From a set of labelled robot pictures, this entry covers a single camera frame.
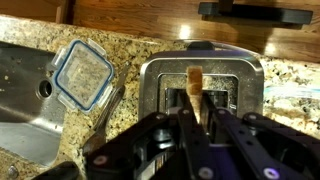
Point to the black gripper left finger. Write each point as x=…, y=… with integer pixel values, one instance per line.
x=191, y=146

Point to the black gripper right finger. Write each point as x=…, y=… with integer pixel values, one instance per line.
x=253, y=143

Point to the brown bread slice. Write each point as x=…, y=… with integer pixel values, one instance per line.
x=194, y=80

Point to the stainless steel toaster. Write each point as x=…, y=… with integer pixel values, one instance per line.
x=250, y=83

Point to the metal tongs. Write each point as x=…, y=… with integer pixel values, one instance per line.
x=111, y=106

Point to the clear container lid blue seal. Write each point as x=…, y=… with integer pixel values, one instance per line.
x=83, y=75

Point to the stainless steel sink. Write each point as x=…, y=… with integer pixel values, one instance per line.
x=20, y=116

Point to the black stereo camera bar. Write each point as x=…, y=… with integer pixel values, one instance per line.
x=260, y=14

